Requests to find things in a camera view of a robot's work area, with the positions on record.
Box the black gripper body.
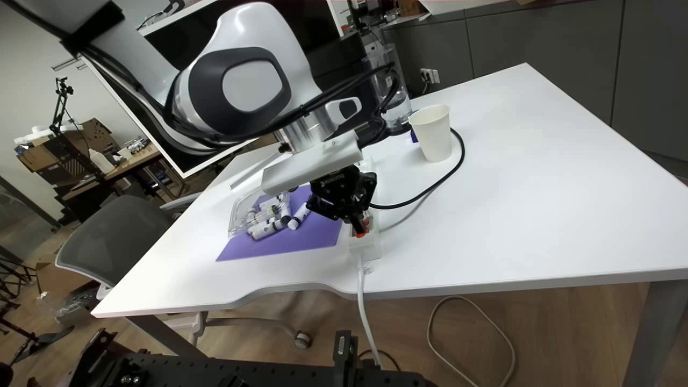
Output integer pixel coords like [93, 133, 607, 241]
[305, 166, 380, 220]

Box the white power strip orange switch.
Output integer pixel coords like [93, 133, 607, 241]
[346, 213, 384, 269]

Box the purple mat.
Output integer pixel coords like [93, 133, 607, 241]
[216, 182, 345, 263]

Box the white paper cup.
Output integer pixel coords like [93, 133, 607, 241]
[409, 101, 457, 162]

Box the cluttered shelf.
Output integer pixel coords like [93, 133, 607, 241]
[324, 0, 434, 39]

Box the grey mesh office chair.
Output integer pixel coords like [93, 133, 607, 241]
[54, 194, 179, 290]

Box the large black television screen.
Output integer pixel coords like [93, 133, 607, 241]
[85, 49, 255, 180]

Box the cluttered wooden desk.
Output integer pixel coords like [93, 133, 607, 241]
[16, 115, 189, 220]

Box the grey table leg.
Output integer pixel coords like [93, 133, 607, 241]
[621, 278, 688, 387]

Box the white power strip cord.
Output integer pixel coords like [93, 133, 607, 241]
[355, 259, 385, 369]

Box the black power cable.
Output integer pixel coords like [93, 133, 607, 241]
[369, 127, 467, 213]

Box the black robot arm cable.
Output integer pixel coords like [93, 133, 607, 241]
[85, 49, 405, 145]

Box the grey looped floor cable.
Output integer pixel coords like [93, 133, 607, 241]
[426, 293, 518, 387]

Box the black metal frame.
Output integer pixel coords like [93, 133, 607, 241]
[68, 327, 439, 387]

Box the black camera tripod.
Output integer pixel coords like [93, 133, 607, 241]
[47, 75, 83, 134]

